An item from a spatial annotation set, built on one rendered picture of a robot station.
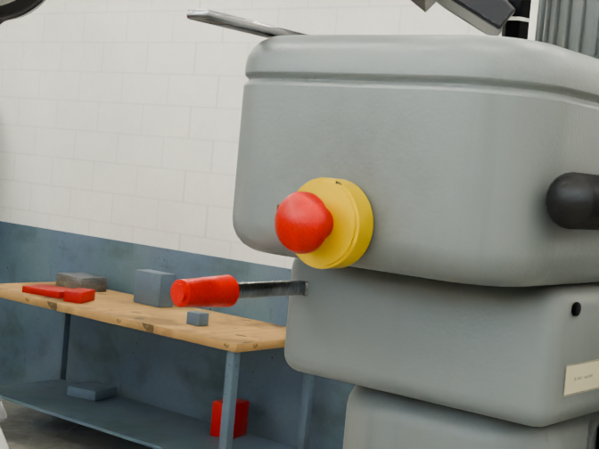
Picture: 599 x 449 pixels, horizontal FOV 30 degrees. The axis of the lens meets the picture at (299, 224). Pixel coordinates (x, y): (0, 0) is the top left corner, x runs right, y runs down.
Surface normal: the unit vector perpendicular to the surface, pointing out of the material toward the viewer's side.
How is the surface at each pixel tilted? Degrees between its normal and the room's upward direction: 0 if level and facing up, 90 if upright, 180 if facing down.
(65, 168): 90
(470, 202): 90
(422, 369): 90
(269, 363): 90
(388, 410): 67
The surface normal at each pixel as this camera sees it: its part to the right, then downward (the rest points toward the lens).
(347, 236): -0.62, -0.01
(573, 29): -0.79, -0.04
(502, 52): 0.05, -0.40
